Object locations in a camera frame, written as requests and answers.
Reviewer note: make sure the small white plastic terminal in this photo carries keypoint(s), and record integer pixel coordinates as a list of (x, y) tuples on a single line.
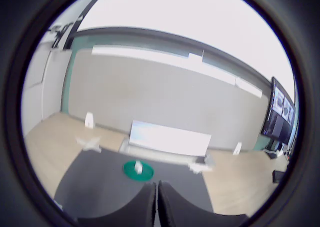
[(138, 167)]

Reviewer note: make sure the round green lid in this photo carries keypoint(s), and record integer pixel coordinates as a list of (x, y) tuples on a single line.
[(128, 172)]

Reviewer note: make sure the dark grey mat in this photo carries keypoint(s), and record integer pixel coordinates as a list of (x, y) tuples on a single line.
[(95, 187)]

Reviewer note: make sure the white tape strip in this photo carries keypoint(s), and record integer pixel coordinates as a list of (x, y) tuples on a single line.
[(201, 165), (58, 205), (90, 144)]

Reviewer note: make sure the small black box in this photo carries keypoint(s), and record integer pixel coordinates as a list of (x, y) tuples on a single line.
[(277, 177)]

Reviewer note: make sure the grey partition panel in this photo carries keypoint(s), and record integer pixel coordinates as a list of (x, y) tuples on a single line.
[(162, 94)]

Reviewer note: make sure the black computer monitor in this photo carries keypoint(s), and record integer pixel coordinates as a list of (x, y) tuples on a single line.
[(278, 114)]

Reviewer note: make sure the white cabinet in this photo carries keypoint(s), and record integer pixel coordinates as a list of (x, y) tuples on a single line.
[(45, 87)]

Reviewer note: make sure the small white bracket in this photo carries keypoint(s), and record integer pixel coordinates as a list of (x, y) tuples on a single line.
[(89, 120), (237, 148)]

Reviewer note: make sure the green partition frame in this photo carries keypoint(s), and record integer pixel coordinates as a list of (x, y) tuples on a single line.
[(67, 87)]

